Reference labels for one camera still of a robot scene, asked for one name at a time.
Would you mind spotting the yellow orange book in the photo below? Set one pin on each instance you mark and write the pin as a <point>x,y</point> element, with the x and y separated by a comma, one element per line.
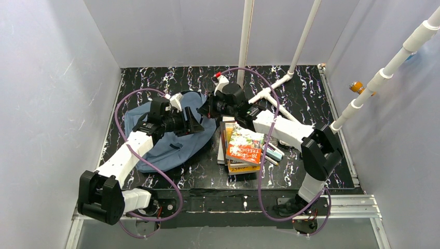
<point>234,168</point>

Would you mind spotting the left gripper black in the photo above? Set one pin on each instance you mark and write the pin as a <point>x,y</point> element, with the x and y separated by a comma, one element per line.
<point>186,119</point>

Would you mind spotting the orange knob on wall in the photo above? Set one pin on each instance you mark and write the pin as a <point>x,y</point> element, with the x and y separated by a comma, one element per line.
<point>357,87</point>

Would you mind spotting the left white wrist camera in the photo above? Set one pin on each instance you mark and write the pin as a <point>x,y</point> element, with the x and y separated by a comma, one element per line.
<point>174,102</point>

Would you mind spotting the bottom dark white book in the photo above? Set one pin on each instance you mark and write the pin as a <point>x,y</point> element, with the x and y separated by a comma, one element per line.
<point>220,155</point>

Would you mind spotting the blue white eraser case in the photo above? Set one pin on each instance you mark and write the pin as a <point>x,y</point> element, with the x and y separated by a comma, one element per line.
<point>273,152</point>

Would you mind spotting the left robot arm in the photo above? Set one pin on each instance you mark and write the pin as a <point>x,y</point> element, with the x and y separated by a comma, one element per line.
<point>100,195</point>

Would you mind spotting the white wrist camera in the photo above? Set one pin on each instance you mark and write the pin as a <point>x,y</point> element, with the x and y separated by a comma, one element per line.
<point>174,102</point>
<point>220,81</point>

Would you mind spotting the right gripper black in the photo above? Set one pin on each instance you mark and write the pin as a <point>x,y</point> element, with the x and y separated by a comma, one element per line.
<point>209,108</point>

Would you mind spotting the blue student backpack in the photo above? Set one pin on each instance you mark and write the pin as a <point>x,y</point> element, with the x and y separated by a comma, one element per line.
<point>171,151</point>

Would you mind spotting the orange treehouse book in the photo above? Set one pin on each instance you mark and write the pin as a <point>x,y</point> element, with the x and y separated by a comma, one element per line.
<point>244,145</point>

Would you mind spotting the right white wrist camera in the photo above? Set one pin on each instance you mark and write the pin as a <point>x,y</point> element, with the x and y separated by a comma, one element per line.
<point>220,81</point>

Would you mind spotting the aluminium rail base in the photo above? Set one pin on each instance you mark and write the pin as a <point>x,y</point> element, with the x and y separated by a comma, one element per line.
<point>233,219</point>

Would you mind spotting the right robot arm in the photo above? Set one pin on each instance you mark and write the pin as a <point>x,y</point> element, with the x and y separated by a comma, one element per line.
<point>320,148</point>

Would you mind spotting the white pvc pipe frame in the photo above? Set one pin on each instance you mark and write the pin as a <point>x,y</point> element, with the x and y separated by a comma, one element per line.
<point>348,41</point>

